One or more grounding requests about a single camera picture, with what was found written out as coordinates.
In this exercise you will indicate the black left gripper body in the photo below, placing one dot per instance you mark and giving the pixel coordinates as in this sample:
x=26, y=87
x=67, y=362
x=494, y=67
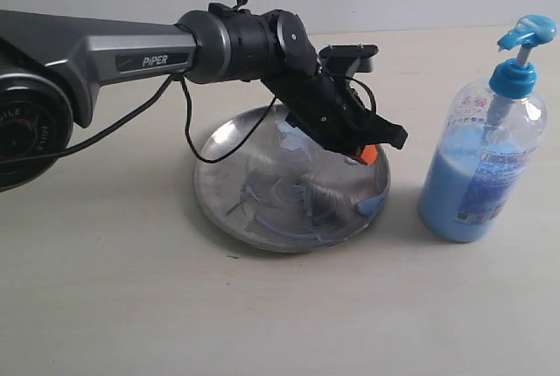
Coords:
x=327, y=110

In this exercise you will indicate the blue lotion pump bottle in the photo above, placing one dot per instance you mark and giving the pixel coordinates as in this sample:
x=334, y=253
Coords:
x=492, y=130

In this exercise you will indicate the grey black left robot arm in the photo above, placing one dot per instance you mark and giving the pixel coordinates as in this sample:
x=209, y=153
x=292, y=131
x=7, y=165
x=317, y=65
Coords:
x=53, y=67

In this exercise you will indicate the round steel plate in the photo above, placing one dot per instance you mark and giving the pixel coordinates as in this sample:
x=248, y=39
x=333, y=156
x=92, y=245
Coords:
x=269, y=185

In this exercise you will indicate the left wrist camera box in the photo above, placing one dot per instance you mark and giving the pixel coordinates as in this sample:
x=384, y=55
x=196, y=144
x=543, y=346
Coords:
x=347, y=60

